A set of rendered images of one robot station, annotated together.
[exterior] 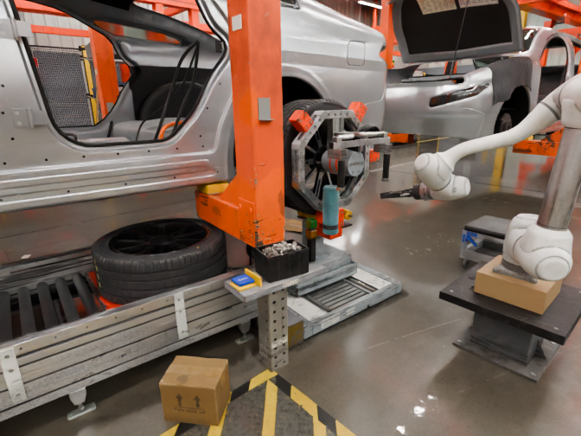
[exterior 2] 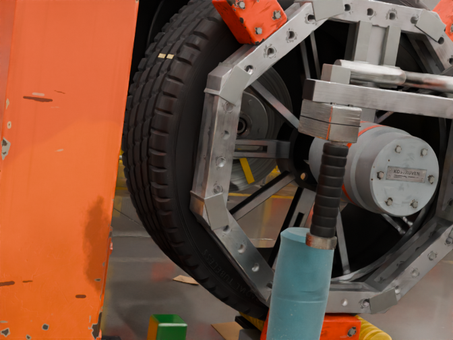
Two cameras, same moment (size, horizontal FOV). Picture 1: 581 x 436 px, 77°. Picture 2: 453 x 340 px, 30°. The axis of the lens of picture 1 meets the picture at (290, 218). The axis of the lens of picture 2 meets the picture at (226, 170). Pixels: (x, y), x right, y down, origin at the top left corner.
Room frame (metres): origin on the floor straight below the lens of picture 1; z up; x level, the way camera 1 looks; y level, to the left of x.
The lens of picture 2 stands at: (0.59, -0.37, 0.99)
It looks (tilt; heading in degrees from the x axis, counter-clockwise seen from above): 8 degrees down; 13
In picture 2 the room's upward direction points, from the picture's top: 8 degrees clockwise
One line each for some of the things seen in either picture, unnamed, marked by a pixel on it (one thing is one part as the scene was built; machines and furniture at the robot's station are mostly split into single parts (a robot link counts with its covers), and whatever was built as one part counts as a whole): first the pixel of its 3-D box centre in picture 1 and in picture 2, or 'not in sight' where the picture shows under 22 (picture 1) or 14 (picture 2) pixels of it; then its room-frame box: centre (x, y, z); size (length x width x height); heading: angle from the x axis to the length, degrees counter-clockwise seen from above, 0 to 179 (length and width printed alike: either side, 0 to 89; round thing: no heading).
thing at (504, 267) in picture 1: (521, 264); not in sight; (1.56, -1.07, 0.43); 0.22 x 0.18 x 0.06; 133
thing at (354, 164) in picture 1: (341, 162); (369, 165); (2.01, -0.29, 0.85); 0.21 x 0.14 x 0.14; 37
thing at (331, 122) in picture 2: (337, 153); (329, 119); (1.80, -0.23, 0.93); 0.09 x 0.05 x 0.05; 37
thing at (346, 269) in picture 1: (309, 268); not in sight; (2.18, -0.12, 0.13); 0.50 x 0.36 x 0.10; 127
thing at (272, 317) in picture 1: (272, 323); not in sight; (1.45, 0.09, 0.21); 0.10 x 0.10 x 0.42; 37
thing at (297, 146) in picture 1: (333, 160); (347, 158); (2.06, -0.24, 0.85); 0.54 x 0.07 x 0.54; 127
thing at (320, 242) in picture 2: (341, 174); (328, 192); (1.77, -0.25, 0.83); 0.04 x 0.04 x 0.16
